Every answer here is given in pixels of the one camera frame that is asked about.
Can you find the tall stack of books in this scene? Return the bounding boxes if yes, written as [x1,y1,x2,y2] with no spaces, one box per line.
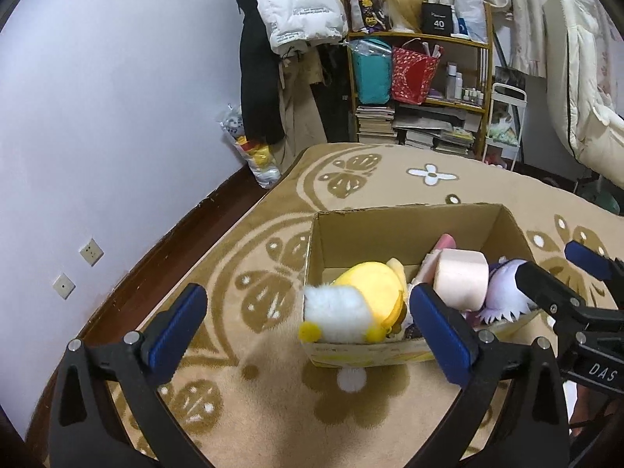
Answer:
[355,104,395,144]

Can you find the purple and white plush toy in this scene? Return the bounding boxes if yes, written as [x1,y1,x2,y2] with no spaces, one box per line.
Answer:
[468,258,539,325]

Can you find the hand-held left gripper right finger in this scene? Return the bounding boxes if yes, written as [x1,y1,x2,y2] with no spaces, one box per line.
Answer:
[408,283,571,468]

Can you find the red patterned bag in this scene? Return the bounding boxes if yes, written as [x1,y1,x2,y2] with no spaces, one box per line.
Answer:
[391,39,442,105]

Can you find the black box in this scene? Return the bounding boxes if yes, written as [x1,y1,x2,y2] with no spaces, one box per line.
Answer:
[420,1,456,37]

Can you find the wide pile of books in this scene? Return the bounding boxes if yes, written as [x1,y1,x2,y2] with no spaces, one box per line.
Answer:
[392,110,481,157]

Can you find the beige patterned rug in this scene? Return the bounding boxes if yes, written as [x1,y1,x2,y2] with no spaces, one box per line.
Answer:
[73,142,624,468]

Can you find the white puffer jacket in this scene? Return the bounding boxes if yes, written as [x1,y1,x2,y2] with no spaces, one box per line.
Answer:
[257,0,347,54]

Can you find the white metal cart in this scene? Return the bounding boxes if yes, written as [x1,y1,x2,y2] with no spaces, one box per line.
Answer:
[482,82,527,169]

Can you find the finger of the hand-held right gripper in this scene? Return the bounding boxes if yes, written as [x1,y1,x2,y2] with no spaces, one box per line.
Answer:
[515,261,592,335]
[564,240,624,284]

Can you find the teal bag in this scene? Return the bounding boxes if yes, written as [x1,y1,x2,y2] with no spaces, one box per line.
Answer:
[348,39,393,105]

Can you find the white plush duck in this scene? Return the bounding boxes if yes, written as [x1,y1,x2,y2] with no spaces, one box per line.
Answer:
[298,285,374,343]

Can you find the white bottles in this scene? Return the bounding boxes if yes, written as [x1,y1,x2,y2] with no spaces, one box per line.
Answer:
[446,62,464,101]

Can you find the purple printed packages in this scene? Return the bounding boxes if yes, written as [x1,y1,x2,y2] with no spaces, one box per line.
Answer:
[341,0,388,32]

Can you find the pink plush bunny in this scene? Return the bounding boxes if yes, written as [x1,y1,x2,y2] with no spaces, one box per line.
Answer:
[422,234,457,284]

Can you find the white mattress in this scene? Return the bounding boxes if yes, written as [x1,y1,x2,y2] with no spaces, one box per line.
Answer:
[543,0,624,179]

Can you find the beige hanging garment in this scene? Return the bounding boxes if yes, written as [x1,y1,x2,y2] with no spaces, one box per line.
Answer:
[278,44,342,157]

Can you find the pink roll plush pillow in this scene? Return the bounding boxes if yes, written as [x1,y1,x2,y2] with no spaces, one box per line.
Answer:
[433,248,489,312]

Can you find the yellow plush toy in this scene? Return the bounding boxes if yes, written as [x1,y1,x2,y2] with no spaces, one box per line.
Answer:
[331,261,410,342]

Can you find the wooden shelf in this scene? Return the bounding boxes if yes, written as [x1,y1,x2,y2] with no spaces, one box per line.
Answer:
[345,2,494,159]

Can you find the black hanging coat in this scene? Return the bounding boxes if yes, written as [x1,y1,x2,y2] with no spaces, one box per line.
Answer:
[236,0,286,144]

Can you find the printed cardboard box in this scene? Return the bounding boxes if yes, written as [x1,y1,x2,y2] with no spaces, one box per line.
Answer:
[300,203,544,368]

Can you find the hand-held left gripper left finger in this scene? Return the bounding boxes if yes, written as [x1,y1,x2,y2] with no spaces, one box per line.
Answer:
[49,283,210,468]

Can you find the clear plastic bag of toys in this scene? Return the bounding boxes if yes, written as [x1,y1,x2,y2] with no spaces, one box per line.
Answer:
[217,103,282,190]

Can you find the white plastic bag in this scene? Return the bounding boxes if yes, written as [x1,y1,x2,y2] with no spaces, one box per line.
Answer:
[453,0,488,42]

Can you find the blonde wig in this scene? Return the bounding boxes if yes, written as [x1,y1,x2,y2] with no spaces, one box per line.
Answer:
[380,0,429,32]

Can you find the white wall socket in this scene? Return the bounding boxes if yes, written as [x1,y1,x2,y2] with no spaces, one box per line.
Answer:
[53,273,76,300]
[79,238,105,266]

